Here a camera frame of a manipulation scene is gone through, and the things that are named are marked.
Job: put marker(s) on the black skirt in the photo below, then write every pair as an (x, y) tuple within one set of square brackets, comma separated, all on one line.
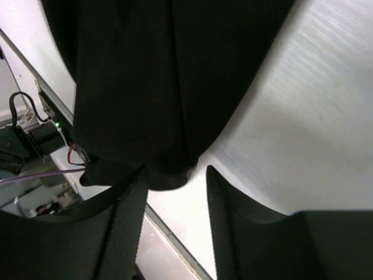
[(157, 81)]

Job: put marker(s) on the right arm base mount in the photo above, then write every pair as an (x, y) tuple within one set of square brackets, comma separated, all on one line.
[(21, 146)]

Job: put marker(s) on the aluminium front rail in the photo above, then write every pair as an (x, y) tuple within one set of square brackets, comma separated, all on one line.
[(59, 104)]

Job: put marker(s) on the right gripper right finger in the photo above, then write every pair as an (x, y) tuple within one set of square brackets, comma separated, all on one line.
[(252, 241)]

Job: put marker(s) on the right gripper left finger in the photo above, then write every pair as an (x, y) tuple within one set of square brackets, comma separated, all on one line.
[(93, 239)]

